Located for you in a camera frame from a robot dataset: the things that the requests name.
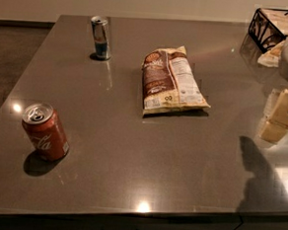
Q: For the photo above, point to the red coke can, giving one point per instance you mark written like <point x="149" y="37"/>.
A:
<point x="44" y="129"/>

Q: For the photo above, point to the black wire basket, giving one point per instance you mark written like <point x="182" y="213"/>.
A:
<point x="263" y="32"/>

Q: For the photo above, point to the brown chip bag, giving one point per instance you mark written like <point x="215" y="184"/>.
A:
<point x="168" y="83"/>

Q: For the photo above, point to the silver blue energy drink can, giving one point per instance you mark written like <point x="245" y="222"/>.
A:
<point x="101" y="38"/>

